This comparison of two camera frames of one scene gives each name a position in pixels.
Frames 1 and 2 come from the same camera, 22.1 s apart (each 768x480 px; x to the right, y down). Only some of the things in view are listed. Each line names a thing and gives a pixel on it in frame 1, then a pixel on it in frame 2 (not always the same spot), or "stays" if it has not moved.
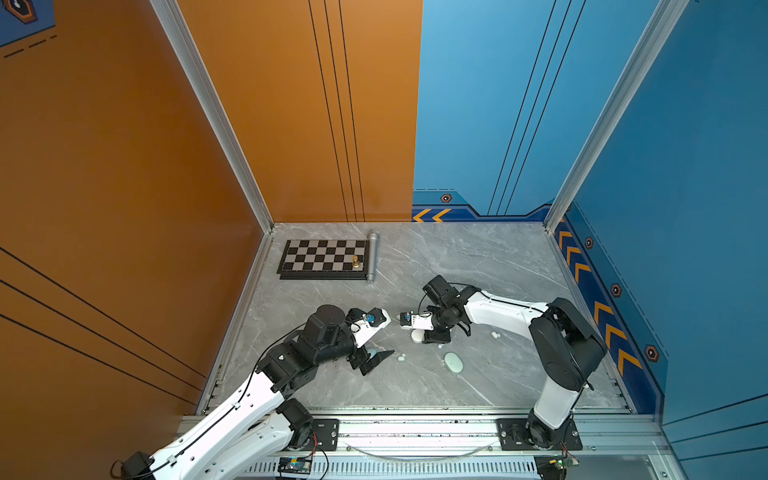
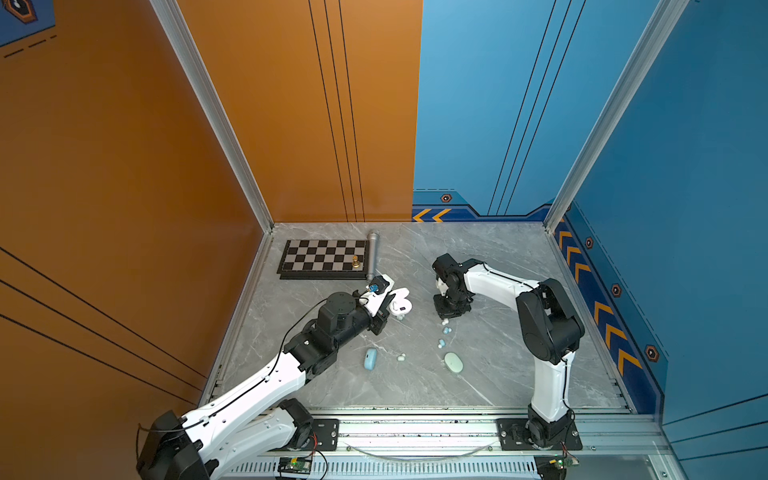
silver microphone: (372, 238) stays
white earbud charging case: (417, 335) -> (400, 305)
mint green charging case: (453, 362) stays
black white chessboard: (324, 260) stays
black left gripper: (361, 359) -> (379, 320)
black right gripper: (432, 337) -> (444, 313)
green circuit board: (300, 465) stays
